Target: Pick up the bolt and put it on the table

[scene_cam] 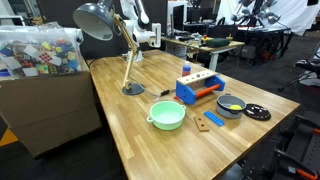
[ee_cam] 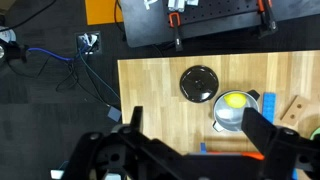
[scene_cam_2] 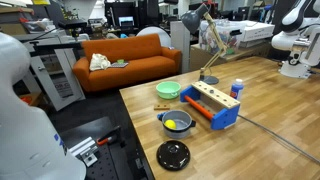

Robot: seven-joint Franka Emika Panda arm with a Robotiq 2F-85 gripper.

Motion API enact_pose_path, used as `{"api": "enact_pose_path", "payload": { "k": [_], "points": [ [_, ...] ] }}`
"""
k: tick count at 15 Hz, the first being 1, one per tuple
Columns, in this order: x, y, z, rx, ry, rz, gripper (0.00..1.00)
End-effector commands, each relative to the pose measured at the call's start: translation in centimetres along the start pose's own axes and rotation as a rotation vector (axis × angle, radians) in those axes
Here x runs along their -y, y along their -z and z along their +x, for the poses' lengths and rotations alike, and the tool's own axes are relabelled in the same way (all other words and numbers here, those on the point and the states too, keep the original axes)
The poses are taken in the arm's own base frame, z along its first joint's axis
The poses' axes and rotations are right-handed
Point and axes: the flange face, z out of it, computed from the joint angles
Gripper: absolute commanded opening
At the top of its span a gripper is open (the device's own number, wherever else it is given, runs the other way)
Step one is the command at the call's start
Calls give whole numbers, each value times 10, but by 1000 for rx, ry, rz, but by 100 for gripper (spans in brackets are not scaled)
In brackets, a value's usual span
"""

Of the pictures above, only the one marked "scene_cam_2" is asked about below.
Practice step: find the yellow toy lemon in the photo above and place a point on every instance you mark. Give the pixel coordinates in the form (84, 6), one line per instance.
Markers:
(170, 124)

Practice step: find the white round chair back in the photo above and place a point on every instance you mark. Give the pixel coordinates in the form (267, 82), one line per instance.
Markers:
(160, 33)

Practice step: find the clear plastic storage bin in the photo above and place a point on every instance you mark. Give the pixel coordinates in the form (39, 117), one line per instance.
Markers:
(213, 38)

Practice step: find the white pillar cabinet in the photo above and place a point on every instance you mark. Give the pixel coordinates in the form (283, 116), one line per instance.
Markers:
(180, 46)

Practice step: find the laptop screen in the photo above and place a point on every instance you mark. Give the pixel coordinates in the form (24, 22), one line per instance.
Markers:
(126, 21)

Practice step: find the white cloth bag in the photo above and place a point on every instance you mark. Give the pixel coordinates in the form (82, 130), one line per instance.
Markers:
(99, 62)

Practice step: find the flat patterned book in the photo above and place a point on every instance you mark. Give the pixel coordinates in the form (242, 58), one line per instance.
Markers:
(119, 65)

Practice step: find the wooden block with two holes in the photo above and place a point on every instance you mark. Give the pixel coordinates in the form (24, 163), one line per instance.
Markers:
(161, 107)

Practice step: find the grey toy cooking pot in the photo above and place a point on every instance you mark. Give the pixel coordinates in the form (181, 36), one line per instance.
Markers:
(181, 131)

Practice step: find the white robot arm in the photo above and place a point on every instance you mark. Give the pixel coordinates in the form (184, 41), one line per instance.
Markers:
(293, 40)

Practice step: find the white cardboard box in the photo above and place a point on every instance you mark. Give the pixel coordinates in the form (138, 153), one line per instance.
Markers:
(256, 30)

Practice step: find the small green object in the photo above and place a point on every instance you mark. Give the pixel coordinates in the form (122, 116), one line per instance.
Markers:
(120, 61)

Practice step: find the white leaning sign panel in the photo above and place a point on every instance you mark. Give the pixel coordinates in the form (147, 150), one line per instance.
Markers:
(60, 86)

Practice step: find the black perforated breadboard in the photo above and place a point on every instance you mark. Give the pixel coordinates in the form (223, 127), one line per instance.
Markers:
(110, 166)

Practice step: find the aluminium bracket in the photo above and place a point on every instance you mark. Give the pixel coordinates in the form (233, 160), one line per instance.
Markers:
(83, 150)

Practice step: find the wooden toy toolbox blue ends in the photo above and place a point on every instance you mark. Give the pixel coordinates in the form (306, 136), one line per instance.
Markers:
(226, 116)

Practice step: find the blue grey toy bolt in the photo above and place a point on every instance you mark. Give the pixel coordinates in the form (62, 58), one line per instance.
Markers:
(211, 90)

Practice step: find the black round pot lid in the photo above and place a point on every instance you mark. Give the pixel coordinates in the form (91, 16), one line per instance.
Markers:
(173, 155)

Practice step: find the orange sofa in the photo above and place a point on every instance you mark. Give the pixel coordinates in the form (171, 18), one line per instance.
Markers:
(140, 66)

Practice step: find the mint green plastic bowl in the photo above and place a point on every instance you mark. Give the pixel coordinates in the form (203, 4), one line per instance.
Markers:
(168, 90)

